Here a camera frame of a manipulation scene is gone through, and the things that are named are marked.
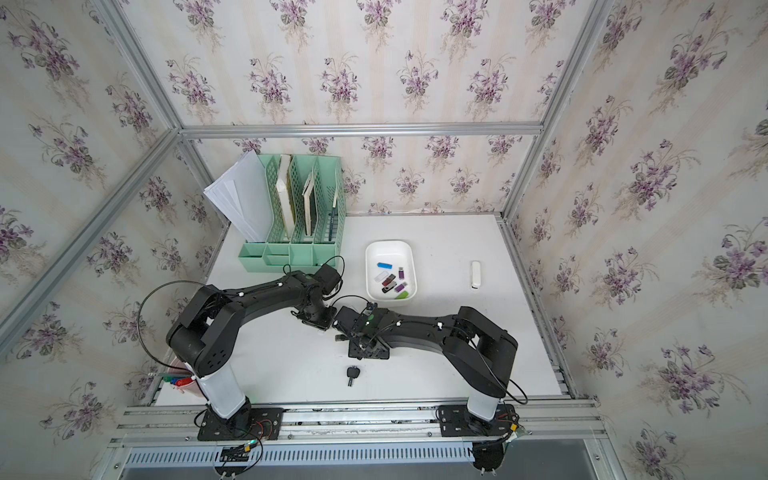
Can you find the beige notebook in organizer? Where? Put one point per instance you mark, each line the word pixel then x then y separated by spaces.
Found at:
pixel 308 196

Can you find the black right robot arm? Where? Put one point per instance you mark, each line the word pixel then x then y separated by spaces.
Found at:
pixel 479 350

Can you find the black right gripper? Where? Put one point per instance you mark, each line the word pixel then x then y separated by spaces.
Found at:
pixel 354 354

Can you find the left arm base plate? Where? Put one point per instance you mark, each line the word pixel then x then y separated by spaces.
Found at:
pixel 247 424

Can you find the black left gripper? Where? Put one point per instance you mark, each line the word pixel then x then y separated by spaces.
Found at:
pixel 327 324

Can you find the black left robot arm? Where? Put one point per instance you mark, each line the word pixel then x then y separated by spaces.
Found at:
pixel 205 334

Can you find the white paper stack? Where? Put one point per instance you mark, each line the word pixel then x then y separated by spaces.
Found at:
pixel 241 195

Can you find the white plastic storage box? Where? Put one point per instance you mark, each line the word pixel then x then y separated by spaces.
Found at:
pixel 398 253

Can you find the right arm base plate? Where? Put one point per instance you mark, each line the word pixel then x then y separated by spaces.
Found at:
pixel 456 421

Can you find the green desk file organizer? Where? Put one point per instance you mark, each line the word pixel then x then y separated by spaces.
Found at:
pixel 308 254

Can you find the white book in organizer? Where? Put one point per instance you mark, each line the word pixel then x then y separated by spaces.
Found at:
pixel 284 195

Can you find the black car key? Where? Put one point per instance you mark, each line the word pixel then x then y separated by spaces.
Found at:
pixel 352 373

